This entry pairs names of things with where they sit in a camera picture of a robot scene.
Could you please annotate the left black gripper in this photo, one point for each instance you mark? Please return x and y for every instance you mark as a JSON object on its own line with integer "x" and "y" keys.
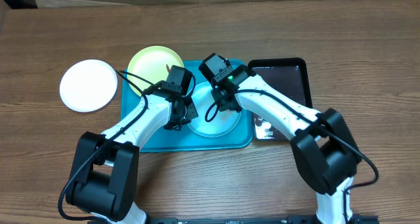
{"x": 191, "y": 113}

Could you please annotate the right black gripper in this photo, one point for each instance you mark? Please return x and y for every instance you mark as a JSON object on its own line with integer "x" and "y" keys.
{"x": 226, "y": 104}

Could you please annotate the light blue plate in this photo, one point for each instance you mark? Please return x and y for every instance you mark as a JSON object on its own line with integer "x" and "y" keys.
{"x": 223, "y": 123}

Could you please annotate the yellow plate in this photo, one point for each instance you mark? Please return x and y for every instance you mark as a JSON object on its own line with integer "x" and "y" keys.
{"x": 152, "y": 64}

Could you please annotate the white pink-rimmed plate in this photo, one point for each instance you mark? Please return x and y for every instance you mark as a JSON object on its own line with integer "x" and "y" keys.
{"x": 88, "y": 85}

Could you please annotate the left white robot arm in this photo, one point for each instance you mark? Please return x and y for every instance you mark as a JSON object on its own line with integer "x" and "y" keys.
{"x": 103, "y": 178}

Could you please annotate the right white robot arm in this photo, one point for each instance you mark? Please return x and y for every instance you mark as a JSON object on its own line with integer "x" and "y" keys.
{"x": 324, "y": 150}

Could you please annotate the black rectangular tray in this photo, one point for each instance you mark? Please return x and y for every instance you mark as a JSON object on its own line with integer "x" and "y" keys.
{"x": 289, "y": 76}

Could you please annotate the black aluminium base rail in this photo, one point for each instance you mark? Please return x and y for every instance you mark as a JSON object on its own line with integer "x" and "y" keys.
{"x": 292, "y": 219}

